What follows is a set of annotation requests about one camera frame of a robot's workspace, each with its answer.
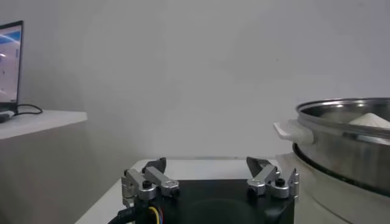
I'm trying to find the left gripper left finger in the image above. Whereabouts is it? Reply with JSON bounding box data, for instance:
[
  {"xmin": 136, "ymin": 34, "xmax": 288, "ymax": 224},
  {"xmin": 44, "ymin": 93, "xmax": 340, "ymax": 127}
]
[{"xmin": 121, "ymin": 157, "xmax": 180, "ymax": 208}]

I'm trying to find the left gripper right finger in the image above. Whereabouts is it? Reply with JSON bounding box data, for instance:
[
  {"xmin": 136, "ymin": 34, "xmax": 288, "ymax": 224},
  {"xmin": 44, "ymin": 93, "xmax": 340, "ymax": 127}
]
[{"xmin": 246, "ymin": 156, "xmax": 300, "ymax": 199}]

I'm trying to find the white steamed baozi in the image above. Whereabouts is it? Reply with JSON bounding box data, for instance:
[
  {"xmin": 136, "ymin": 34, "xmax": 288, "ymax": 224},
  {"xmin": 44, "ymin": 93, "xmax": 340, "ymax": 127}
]
[{"xmin": 348, "ymin": 112, "xmax": 390, "ymax": 129}]

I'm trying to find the stainless steel steamer basket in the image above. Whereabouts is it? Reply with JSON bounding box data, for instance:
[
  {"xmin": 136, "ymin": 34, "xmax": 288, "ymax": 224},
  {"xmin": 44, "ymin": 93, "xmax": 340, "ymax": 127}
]
[{"xmin": 273, "ymin": 97, "xmax": 390, "ymax": 197}]

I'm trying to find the white electric cooker base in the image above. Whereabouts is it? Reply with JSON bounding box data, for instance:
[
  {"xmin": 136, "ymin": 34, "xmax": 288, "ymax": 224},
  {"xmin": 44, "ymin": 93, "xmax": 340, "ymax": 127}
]
[{"xmin": 275, "ymin": 142, "xmax": 390, "ymax": 224}]

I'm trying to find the small white side table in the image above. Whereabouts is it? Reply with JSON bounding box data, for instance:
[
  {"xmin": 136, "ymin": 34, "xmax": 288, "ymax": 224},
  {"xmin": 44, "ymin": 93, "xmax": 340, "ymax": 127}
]
[{"xmin": 0, "ymin": 108, "xmax": 88, "ymax": 141}]

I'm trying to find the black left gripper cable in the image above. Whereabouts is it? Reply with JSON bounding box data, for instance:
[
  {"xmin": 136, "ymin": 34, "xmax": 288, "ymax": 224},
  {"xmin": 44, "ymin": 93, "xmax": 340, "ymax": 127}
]
[{"xmin": 107, "ymin": 205, "xmax": 164, "ymax": 224}]

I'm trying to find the black looped laptop cable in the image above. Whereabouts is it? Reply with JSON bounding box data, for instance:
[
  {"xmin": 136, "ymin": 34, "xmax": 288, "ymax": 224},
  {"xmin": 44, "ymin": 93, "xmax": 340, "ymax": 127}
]
[{"xmin": 13, "ymin": 103, "xmax": 43, "ymax": 117}]

